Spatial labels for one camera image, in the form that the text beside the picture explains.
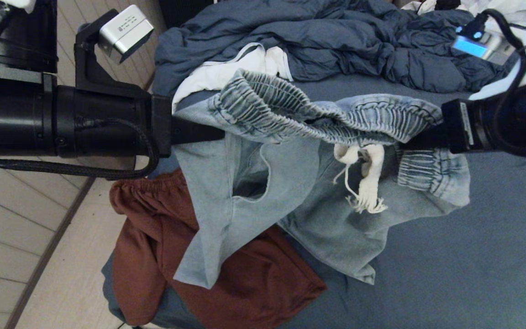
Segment crumpled blue duvet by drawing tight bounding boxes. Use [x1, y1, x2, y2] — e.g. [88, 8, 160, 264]
[153, 0, 510, 94]

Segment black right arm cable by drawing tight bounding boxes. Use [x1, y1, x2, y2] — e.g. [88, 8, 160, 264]
[471, 8, 526, 156]

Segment white clothes pile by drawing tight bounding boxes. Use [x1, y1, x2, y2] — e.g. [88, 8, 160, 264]
[400, 0, 526, 28]

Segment bed with blue sheet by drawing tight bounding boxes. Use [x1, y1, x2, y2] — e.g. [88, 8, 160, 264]
[102, 75, 526, 329]

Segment black furniture panel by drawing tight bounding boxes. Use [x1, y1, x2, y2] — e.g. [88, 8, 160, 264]
[158, 0, 218, 29]

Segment brown shorts with white print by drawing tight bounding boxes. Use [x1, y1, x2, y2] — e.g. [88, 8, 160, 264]
[109, 168, 327, 329]

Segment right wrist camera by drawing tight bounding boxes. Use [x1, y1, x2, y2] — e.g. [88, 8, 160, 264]
[451, 9, 526, 100]

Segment light blue denim shorts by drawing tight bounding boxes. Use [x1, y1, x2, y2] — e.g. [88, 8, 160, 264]
[172, 69, 471, 289]

